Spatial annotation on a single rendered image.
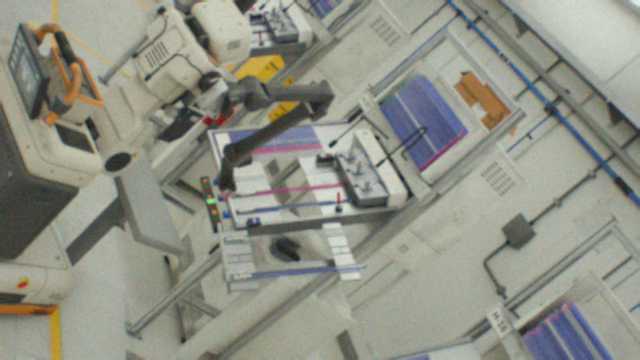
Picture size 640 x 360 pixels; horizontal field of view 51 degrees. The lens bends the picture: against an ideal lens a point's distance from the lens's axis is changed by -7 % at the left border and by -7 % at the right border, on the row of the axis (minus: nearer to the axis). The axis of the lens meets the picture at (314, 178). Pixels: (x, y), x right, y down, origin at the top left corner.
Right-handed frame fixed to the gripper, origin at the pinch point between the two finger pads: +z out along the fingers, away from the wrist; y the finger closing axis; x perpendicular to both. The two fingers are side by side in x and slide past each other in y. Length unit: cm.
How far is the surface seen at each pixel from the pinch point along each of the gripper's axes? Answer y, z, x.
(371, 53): 135, 11, -116
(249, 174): 25.0, 8.9, -16.2
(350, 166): 16, 2, -60
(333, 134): 50, 8, -64
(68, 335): -31, 39, 70
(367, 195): -4, 2, -61
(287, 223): -9.8, 8.4, -24.6
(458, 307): 27, 130, -158
